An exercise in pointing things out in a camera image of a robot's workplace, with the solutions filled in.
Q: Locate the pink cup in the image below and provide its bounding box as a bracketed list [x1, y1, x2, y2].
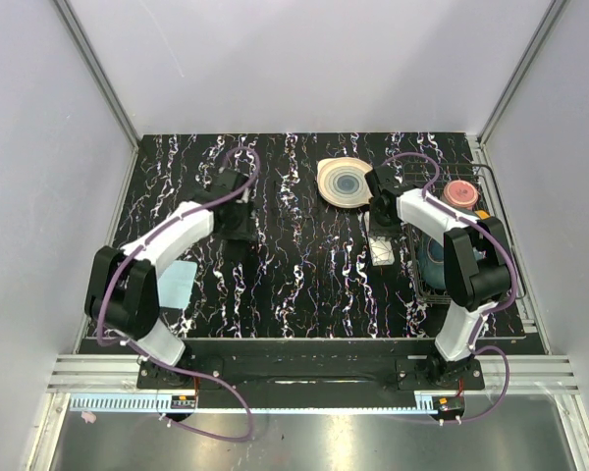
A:
[442, 180, 479, 210]

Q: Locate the dark blue bowl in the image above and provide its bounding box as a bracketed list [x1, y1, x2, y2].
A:
[417, 235, 446, 290]

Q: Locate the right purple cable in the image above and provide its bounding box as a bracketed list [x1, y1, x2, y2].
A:
[381, 152, 518, 425]

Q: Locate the purple cable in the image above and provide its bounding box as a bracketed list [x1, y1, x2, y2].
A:
[381, 152, 518, 425]
[95, 145, 261, 443]

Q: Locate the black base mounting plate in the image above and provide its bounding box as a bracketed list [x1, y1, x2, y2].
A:
[135, 336, 486, 393]

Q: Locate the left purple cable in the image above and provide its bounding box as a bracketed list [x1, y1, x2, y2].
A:
[95, 145, 261, 443]

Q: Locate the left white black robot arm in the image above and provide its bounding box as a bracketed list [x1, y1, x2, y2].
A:
[84, 169, 254, 389]

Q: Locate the yellow bowl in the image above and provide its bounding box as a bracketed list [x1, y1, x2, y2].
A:
[475, 210, 490, 220]

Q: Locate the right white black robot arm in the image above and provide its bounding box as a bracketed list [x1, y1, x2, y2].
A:
[365, 166, 517, 390]

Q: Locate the white geometric glasses case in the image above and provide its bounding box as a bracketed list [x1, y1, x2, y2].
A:
[368, 236, 395, 267]

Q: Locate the black wire dish rack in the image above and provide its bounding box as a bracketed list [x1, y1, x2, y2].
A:
[397, 162, 522, 312]

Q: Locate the black rectangular glasses case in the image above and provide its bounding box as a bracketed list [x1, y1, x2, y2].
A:
[223, 239, 249, 264]

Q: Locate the beige plate with blue rings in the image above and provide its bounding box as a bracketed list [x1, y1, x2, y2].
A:
[316, 157, 373, 209]

